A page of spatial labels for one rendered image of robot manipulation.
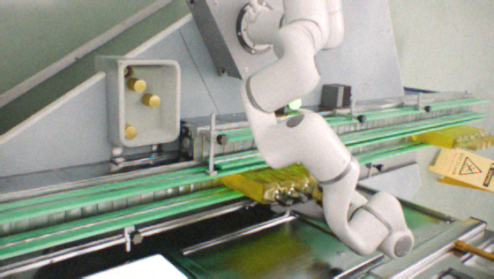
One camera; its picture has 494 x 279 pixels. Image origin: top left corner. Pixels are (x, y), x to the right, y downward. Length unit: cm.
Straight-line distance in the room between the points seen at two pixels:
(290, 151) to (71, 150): 62
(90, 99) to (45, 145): 16
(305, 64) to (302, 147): 15
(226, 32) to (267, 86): 45
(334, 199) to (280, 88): 24
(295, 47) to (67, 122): 63
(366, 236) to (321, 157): 21
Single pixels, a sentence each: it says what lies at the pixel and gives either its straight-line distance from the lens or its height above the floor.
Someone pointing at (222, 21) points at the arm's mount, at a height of 86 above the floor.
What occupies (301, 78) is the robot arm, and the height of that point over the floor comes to 132.
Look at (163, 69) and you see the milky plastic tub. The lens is 123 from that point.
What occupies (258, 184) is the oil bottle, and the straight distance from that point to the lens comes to 115.
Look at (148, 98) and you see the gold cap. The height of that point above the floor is 81.
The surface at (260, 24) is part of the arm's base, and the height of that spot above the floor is 94.
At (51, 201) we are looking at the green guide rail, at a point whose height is 92.
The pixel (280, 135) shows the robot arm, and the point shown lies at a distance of 79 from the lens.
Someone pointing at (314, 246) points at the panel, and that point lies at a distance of 119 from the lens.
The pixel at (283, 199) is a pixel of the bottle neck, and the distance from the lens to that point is 111.
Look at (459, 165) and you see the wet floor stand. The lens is 444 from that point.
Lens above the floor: 184
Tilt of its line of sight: 47 degrees down
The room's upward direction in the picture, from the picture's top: 109 degrees clockwise
